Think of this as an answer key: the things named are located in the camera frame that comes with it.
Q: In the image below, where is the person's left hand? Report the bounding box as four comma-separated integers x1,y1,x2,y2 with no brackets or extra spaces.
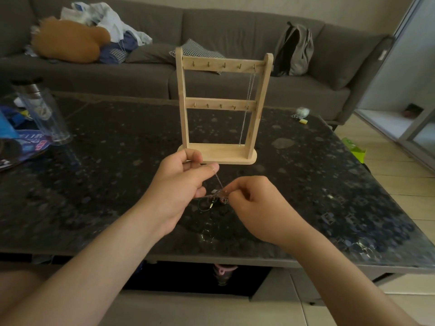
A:
141,148,221,239

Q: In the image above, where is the person's right hand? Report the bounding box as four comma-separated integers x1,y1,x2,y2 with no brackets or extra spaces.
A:
224,175,315,256

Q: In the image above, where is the black cord necklace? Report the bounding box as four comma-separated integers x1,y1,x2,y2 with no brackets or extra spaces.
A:
197,197,225,213

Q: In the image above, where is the silver pendant necklace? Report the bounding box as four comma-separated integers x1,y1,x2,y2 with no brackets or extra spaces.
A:
209,168,230,204

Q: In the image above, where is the wooden jewelry stand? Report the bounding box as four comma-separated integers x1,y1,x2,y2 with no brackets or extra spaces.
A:
175,47,274,165

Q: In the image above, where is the silver chain necklace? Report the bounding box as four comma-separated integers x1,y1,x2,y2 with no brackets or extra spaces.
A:
237,66,256,146

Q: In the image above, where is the person's right forearm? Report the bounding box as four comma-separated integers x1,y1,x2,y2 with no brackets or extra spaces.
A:
287,227,421,326

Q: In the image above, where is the person's left forearm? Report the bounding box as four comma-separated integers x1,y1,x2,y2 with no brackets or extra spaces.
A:
0,203,170,326

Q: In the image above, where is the person's bare leg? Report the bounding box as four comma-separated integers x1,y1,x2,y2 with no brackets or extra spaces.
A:
0,269,45,318

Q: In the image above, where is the pink item under table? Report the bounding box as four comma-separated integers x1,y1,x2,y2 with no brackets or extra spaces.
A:
213,264,238,286

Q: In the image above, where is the green bag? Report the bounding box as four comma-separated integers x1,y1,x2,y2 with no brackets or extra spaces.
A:
341,138,367,164

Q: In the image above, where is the grey flat cushion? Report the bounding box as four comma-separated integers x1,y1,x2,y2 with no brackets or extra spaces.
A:
125,43,177,64

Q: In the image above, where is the checkered pillow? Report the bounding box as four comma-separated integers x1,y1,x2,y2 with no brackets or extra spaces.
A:
169,38,225,75

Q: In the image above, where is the blue printed packet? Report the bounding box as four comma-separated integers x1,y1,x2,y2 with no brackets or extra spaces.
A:
0,106,53,170

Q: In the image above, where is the clear plastic tumbler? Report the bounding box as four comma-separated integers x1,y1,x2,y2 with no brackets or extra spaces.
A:
12,77,73,146

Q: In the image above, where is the blue crumpled garment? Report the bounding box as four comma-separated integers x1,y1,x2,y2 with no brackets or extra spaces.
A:
98,31,139,64

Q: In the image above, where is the grey backpack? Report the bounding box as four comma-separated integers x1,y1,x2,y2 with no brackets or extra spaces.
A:
271,22,314,77

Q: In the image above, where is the grey fabric sofa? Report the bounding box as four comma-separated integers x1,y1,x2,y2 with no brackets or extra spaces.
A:
0,0,395,125

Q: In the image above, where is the dark shoe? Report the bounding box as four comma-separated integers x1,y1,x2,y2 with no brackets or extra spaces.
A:
402,103,424,119

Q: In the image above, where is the blue plastic bottle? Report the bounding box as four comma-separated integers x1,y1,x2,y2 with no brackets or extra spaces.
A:
0,110,18,139

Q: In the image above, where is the white crumpled garment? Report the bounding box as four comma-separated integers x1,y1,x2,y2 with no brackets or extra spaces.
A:
60,1,153,46

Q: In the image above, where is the brown plush toy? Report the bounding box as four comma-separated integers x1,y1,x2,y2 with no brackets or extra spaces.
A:
31,16,111,64

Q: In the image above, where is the sliding glass door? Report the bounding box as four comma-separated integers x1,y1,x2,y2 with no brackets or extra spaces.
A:
354,0,435,172

